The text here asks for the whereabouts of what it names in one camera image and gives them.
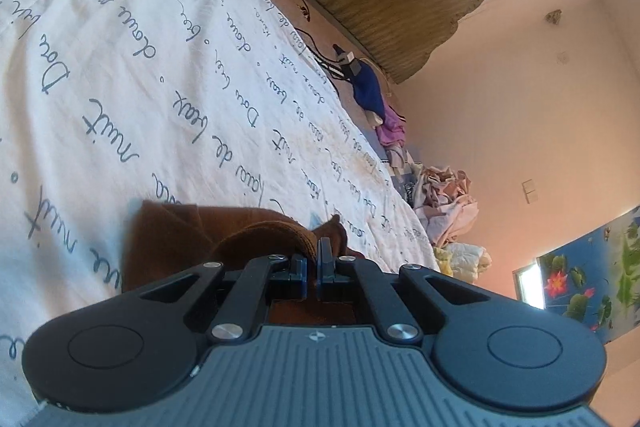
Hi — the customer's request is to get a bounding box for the floral wall poster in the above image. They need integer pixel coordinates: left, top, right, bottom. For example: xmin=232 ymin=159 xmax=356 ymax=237
xmin=537 ymin=208 xmax=640 ymax=345

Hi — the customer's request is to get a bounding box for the purple garment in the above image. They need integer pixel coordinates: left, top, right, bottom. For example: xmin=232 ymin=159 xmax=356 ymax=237
xmin=375 ymin=102 xmax=406 ymax=147

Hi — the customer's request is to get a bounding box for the black cable on bed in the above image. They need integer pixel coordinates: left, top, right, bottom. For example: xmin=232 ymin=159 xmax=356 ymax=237
xmin=252 ymin=0 xmax=352 ymax=84

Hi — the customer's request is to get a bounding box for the pink clothes pile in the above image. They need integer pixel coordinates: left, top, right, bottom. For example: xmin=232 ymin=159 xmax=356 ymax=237
xmin=408 ymin=164 xmax=480 ymax=247

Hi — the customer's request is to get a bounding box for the white script-print bed cover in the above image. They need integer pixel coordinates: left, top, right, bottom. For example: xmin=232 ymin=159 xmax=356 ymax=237
xmin=1 ymin=0 xmax=435 ymax=426

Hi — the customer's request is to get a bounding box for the wall light switch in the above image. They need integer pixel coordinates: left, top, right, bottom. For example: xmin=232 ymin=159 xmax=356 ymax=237
xmin=522 ymin=179 xmax=538 ymax=205

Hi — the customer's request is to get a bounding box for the pale yellow quilted cloth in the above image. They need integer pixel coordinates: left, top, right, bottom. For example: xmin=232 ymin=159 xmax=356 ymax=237
xmin=433 ymin=243 xmax=492 ymax=284

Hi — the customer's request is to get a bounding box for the brown knit sweater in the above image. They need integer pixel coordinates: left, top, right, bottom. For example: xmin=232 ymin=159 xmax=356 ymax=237
xmin=122 ymin=200 xmax=363 ymax=293

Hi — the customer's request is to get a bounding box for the blue garment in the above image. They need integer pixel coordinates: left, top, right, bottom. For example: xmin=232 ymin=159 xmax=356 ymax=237
xmin=333 ymin=44 xmax=385 ymax=124

